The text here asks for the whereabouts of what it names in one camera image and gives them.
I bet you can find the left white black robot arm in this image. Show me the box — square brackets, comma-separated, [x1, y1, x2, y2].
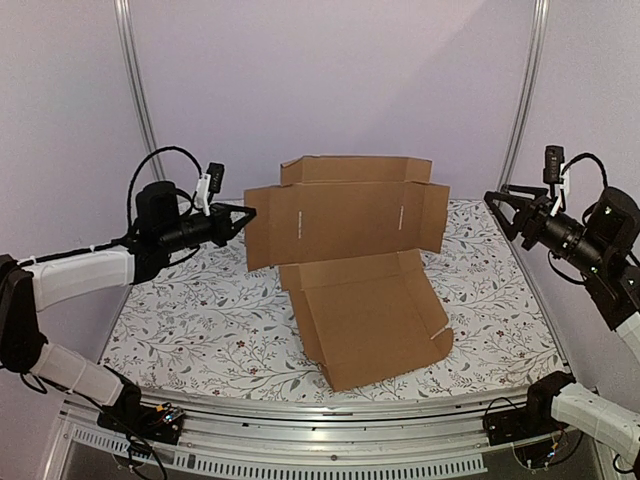
[1, 175, 256, 434]

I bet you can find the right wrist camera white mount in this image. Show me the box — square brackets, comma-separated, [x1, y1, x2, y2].
[543, 145, 570, 217]

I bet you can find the aluminium front rail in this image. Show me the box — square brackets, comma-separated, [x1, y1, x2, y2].
[42, 387, 609, 480]

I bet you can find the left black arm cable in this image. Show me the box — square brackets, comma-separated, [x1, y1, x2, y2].
[127, 145, 206, 236]

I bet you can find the brown cardboard box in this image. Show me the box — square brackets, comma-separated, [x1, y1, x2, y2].
[244, 156, 454, 391]

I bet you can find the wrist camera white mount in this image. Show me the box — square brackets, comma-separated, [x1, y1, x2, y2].
[543, 145, 570, 217]
[193, 163, 225, 216]

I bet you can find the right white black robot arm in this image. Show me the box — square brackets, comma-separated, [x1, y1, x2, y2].
[484, 185, 639, 475]

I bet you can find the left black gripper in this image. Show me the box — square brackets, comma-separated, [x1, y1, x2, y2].
[159, 203, 256, 254]

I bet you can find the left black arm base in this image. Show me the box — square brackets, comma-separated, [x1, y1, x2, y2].
[97, 385, 186, 445]

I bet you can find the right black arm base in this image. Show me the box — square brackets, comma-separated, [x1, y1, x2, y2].
[482, 371, 576, 446]

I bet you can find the right aluminium frame post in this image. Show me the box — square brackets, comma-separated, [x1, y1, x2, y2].
[497, 0, 550, 187]

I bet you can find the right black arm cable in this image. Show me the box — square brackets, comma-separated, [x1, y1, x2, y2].
[564, 152, 612, 194]

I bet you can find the floral patterned table mat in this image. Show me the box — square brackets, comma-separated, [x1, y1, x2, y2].
[102, 200, 565, 404]

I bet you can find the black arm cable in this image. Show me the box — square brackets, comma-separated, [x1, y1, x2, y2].
[564, 152, 612, 194]
[127, 145, 206, 236]

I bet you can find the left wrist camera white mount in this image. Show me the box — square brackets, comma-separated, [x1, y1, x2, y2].
[193, 163, 225, 216]

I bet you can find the left aluminium frame post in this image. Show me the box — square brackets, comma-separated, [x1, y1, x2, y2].
[114, 0, 158, 153]

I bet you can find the aluminium frame post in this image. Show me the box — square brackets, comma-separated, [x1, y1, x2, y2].
[114, 0, 158, 153]
[497, 0, 550, 187]

